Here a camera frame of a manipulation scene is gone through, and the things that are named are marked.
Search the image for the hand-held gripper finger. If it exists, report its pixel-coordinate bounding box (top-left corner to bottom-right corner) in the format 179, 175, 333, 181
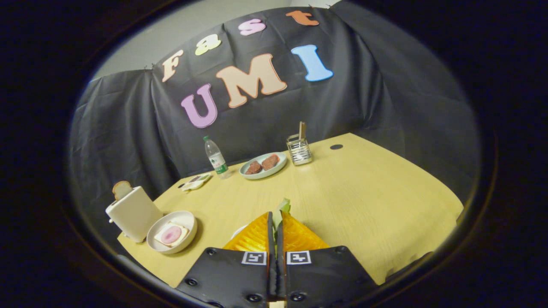
276, 211, 378, 308
176, 211, 278, 307

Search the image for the green lettuce leaf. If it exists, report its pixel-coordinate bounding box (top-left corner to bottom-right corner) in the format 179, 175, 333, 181
273, 198, 292, 231

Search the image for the pale green plate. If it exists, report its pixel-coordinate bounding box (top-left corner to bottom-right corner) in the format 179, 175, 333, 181
239, 152, 288, 180

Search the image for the white bowl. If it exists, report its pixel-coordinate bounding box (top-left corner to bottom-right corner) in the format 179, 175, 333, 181
146, 210, 198, 255

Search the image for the clear plastic water bottle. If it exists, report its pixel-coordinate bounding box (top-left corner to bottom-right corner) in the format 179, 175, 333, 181
203, 136, 232, 179

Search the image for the pink ham slice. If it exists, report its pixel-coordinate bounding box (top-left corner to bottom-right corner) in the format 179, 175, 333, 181
162, 226, 183, 244

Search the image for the white bread slice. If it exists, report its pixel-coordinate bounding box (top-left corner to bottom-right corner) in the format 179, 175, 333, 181
154, 222, 190, 248

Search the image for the white toaster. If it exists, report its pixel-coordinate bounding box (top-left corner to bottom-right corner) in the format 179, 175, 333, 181
105, 186, 164, 243

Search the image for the toast slice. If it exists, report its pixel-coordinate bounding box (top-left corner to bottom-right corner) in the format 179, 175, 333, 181
112, 181, 133, 201

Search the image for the black backdrop cloth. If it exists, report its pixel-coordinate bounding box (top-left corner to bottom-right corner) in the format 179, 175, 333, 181
68, 0, 482, 257

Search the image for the metal wire utensil holder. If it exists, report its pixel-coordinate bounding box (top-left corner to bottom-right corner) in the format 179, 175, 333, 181
286, 133, 313, 166

